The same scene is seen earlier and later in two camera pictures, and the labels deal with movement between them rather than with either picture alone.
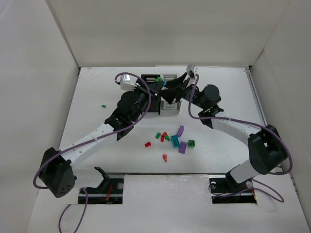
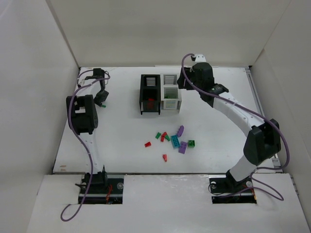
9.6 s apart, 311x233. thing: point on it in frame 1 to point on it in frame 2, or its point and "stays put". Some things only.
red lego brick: (147, 144) stays put
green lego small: (158, 135) stays put
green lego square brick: (191, 143) stays put
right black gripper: (182, 88) to (182, 79)
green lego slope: (167, 137) stays put
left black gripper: (147, 92) to (101, 97)
